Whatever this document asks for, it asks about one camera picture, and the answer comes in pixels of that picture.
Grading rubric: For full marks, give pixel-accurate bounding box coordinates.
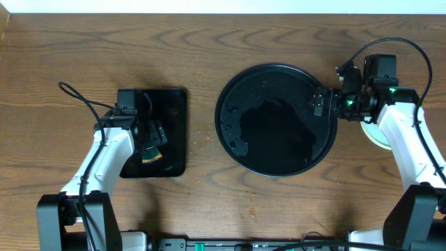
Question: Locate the green and yellow sponge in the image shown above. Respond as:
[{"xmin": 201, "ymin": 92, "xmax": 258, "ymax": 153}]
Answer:
[{"xmin": 141, "ymin": 147, "xmax": 162, "ymax": 164}]

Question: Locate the light green plate with stain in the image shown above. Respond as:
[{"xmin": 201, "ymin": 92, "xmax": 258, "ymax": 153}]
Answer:
[{"xmin": 360, "ymin": 121, "xmax": 391, "ymax": 151}]

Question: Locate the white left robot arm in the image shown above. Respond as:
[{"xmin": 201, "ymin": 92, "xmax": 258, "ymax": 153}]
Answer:
[{"xmin": 37, "ymin": 115, "xmax": 167, "ymax": 250}]

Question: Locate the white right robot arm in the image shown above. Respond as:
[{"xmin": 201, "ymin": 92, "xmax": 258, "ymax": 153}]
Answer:
[{"xmin": 310, "ymin": 86, "xmax": 445, "ymax": 250}]

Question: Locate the rectangular black tray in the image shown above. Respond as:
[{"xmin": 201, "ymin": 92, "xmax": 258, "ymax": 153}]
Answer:
[{"xmin": 120, "ymin": 89, "xmax": 187, "ymax": 178}]

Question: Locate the round black tray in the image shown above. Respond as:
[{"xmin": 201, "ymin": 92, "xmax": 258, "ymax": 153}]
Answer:
[{"xmin": 215, "ymin": 63, "xmax": 338, "ymax": 177}]

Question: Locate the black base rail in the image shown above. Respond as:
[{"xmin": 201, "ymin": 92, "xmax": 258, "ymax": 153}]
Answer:
[{"xmin": 153, "ymin": 238, "xmax": 353, "ymax": 251}]

